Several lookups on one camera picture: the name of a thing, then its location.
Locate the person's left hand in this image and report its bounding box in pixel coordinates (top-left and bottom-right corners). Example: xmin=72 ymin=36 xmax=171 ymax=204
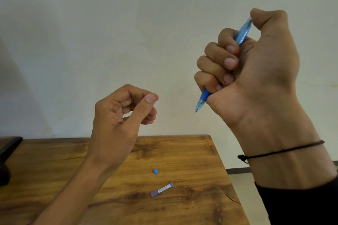
xmin=86 ymin=84 xmax=160 ymax=173

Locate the person's right hand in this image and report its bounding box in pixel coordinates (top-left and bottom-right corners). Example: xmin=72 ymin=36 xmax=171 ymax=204
xmin=194 ymin=8 xmax=321 ymax=154

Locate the blue mechanical pencil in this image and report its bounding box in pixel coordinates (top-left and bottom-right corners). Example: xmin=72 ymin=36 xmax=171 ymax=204
xmin=194 ymin=16 xmax=253 ymax=114

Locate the clear purple lead case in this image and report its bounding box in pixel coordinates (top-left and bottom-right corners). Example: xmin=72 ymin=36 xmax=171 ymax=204
xmin=150 ymin=182 xmax=174 ymax=198

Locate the person's left forearm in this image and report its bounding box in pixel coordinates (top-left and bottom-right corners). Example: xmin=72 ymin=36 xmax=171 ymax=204
xmin=31 ymin=158 xmax=117 ymax=225

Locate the person's right forearm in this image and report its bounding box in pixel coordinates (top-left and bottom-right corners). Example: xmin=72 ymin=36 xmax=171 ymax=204
xmin=237 ymin=137 xmax=338 ymax=225

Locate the black monitor stand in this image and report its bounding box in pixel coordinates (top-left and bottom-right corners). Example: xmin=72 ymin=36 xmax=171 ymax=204
xmin=0 ymin=136 xmax=24 ymax=187

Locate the black string bracelet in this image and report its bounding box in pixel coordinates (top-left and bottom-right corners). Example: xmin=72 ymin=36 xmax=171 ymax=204
xmin=237 ymin=140 xmax=326 ymax=165

